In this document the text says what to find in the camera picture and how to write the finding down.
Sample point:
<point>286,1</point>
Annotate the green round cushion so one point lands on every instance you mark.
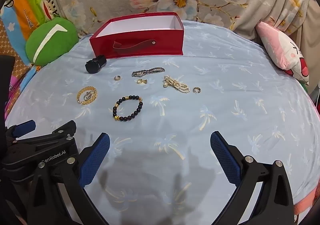
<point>62,40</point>

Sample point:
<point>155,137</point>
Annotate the colourful striped cartoon cloth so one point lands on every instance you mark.
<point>27,2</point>

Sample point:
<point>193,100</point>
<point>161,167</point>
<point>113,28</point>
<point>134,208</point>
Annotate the salmon pink cloth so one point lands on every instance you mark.
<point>302,202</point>

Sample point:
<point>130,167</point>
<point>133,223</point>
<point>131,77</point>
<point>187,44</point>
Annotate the red box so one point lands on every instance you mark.
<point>160,47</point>

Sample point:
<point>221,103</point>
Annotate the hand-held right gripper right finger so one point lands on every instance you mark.
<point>225,157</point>

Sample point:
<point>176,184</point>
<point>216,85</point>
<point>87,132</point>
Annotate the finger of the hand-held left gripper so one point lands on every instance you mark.
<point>63,128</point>
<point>25,125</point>

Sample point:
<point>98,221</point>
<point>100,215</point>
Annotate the pink cartoon cushion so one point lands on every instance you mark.
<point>272,40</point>

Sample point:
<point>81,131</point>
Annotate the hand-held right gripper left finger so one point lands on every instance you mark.
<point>96,162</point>

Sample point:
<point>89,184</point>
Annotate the blue palm-print sheet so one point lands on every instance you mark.
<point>200,77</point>

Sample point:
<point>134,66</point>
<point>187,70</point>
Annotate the black smartwatch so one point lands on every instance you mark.
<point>91,67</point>

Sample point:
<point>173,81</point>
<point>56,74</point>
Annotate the brown patterned cloth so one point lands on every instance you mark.
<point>5,45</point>

